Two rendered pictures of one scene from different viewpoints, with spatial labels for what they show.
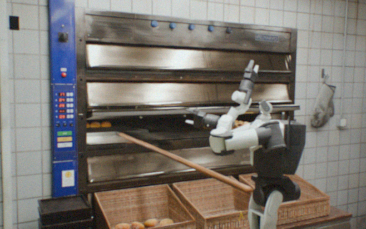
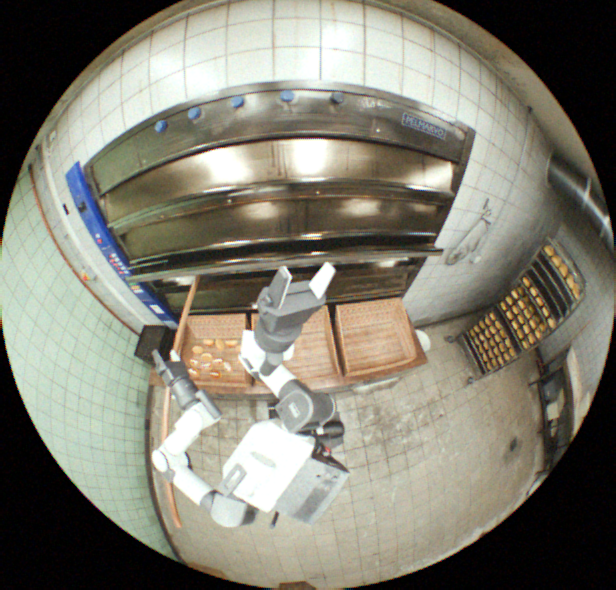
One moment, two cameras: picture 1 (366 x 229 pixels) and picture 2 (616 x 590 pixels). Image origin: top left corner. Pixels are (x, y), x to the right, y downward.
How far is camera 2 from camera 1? 2.45 m
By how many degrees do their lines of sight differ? 47
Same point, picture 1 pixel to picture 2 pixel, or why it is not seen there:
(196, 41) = (253, 126)
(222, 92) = (318, 216)
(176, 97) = (228, 233)
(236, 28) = (358, 95)
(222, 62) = (318, 164)
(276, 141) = not seen: hidden behind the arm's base
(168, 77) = (206, 204)
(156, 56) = (177, 177)
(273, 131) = not seen: hidden behind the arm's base
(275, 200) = not seen: hidden behind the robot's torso
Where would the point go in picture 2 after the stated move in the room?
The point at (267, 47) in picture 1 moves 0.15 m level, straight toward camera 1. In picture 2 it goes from (423, 142) to (422, 142)
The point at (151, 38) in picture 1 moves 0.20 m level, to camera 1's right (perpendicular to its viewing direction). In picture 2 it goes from (163, 151) to (191, 141)
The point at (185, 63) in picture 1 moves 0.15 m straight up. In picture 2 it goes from (229, 176) to (221, 138)
